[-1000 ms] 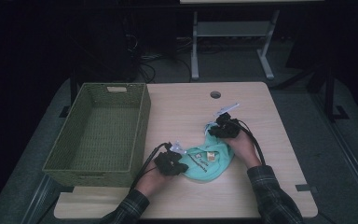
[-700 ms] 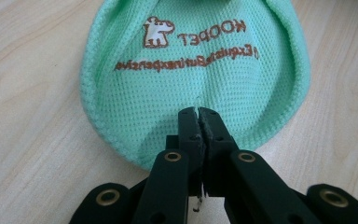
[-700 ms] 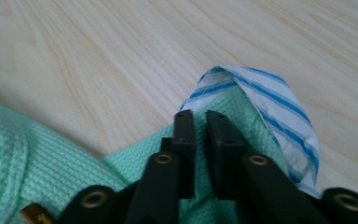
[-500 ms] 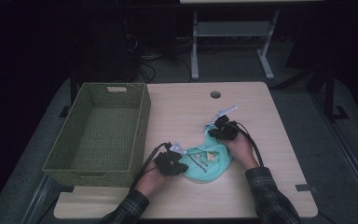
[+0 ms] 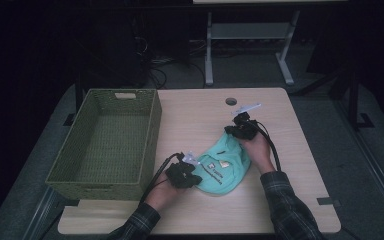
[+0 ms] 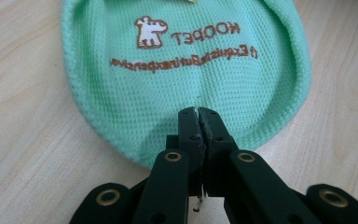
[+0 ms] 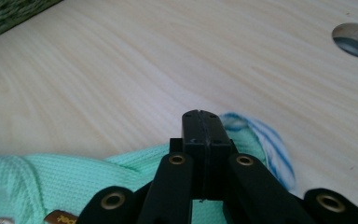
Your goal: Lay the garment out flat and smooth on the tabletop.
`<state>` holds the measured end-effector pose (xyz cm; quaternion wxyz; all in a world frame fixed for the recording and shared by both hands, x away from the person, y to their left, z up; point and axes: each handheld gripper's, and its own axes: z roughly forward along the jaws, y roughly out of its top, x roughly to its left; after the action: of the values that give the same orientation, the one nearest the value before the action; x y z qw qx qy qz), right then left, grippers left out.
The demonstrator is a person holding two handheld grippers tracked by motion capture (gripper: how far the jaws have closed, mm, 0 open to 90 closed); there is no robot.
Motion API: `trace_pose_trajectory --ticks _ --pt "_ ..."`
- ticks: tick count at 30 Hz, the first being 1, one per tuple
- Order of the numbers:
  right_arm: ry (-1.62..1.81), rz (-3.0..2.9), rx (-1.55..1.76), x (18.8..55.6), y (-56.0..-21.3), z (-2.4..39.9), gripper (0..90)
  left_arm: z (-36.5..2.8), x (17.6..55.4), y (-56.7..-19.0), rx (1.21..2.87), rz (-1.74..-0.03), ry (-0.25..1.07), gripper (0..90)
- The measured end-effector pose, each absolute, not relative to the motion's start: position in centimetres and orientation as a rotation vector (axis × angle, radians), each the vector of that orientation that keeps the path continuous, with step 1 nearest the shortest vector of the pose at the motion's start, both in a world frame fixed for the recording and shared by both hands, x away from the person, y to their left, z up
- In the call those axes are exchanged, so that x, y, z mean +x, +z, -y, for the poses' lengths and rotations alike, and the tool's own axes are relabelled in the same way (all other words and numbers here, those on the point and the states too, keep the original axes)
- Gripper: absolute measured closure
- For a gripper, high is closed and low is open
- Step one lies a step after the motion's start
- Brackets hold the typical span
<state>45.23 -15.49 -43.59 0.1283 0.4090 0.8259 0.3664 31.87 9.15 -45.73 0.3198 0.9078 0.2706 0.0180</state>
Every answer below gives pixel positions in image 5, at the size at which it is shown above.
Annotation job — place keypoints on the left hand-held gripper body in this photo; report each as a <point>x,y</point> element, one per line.
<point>180,171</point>

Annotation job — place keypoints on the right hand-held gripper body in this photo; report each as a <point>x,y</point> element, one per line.
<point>245,125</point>

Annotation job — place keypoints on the teal shirt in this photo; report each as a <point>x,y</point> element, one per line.
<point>223,166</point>

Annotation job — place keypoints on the green woven basket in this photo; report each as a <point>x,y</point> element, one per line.
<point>110,146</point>

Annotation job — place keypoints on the person's left hand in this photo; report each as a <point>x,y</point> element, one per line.
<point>162,195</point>

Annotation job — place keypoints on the person's right hand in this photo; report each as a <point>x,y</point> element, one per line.
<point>258,151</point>

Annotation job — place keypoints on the white metal stand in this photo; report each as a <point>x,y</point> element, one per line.
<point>250,31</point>

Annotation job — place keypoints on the black tape piece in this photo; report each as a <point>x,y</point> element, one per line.
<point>326,201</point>

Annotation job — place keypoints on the metal floor rail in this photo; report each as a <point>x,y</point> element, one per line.
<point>41,213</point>
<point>370,160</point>

